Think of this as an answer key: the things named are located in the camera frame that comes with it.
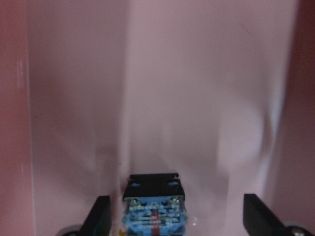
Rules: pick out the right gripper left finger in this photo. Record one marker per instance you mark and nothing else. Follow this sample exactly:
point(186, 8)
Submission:
point(98, 221)

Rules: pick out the yellow push button switch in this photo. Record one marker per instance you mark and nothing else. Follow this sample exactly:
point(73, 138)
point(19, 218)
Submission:
point(155, 205)

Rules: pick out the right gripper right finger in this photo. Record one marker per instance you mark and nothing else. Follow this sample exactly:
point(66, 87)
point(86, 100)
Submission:
point(258, 219)

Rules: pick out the pink plastic bin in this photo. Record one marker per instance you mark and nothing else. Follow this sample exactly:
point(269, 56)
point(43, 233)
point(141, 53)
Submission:
point(91, 91)

